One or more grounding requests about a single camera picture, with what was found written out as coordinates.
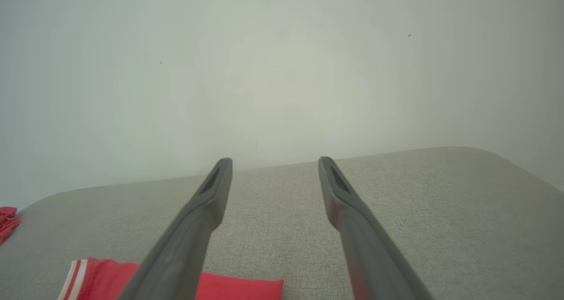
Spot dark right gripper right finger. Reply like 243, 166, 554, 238
318, 156, 434, 300

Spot red shorts with white panels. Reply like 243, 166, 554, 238
0, 207, 21, 245

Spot red jersey with black numbers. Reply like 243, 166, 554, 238
57, 258, 284, 300

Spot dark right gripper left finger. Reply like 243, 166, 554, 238
117, 158, 233, 300

